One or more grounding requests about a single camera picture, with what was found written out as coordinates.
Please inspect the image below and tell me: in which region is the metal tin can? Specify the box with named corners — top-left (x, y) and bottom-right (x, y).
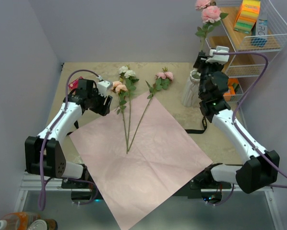
top-left (28, 219), bottom-right (58, 230)

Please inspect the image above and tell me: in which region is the white rose stem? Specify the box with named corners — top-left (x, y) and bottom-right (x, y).
top-left (118, 64), bottom-right (140, 135)

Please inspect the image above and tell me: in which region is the orange green sponge pack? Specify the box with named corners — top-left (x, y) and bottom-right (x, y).
top-left (228, 78), bottom-right (239, 91)

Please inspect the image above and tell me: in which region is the aluminium rail frame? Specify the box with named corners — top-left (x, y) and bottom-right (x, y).
top-left (13, 156), bottom-right (284, 230)

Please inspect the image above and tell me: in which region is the colourful sponge pack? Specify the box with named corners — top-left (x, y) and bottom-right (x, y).
top-left (234, 0), bottom-right (261, 34)

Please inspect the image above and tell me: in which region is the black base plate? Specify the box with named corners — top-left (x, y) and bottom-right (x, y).
top-left (61, 163), bottom-right (232, 203)

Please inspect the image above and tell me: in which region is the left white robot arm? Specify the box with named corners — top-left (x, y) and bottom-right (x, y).
top-left (24, 79), bottom-right (112, 188)

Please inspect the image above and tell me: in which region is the orange juice bottle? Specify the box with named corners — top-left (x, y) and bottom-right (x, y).
top-left (0, 212), bottom-right (41, 230)

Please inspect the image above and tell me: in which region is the orange box on shelf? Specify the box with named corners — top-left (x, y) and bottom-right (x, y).
top-left (224, 86), bottom-right (236, 102)

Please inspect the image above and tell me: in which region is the peach rose stem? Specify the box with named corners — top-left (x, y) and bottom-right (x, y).
top-left (111, 81), bottom-right (131, 154)

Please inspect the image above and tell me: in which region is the pink wrapping paper sheet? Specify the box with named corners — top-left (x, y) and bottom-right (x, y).
top-left (71, 93), bottom-right (212, 230)

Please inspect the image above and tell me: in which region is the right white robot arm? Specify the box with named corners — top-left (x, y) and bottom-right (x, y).
top-left (193, 50), bottom-right (280, 194)

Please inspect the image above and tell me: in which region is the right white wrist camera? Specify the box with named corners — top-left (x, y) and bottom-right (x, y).
top-left (205, 46), bottom-right (230, 65)

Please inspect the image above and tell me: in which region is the white ribbed vase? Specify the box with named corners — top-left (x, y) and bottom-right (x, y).
top-left (181, 69), bottom-right (201, 107)

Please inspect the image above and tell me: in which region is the blue white tall box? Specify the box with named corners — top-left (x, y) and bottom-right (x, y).
top-left (251, 11), bottom-right (268, 48)

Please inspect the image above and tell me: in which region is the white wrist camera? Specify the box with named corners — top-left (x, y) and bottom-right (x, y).
top-left (205, 46), bottom-right (230, 65)
top-left (97, 80), bottom-right (112, 97)

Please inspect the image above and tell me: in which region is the pink rose stem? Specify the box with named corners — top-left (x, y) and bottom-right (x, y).
top-left (195, 0), bottom-right (228, 52)
top-left (127, 67), bottom-right (174, 153)

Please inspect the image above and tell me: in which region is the white wire shelf rack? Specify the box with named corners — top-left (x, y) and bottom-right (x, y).
top-left (205, 0), bottom-right (287, 103)

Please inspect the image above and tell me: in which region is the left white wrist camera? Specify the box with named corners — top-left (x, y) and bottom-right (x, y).
top-left (97, 80), bottom-right (112, 97)

